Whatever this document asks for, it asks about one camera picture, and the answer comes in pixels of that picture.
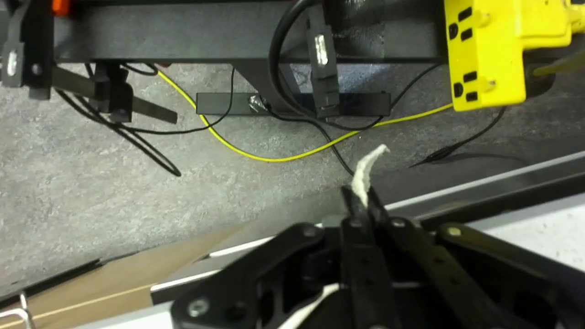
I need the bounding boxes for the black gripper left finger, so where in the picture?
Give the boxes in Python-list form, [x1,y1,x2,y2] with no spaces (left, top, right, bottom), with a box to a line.
[340,187,390,329]

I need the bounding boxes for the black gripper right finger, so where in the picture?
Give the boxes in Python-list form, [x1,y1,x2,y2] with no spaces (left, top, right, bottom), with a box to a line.
[368,192,521,329]

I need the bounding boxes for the black metal stand frame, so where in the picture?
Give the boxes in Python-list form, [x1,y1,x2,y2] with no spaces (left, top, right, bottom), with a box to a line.
[0,0,446,121]

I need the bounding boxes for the yellow cable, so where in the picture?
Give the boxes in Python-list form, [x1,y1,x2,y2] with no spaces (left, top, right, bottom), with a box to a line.
[154,68,455,165]

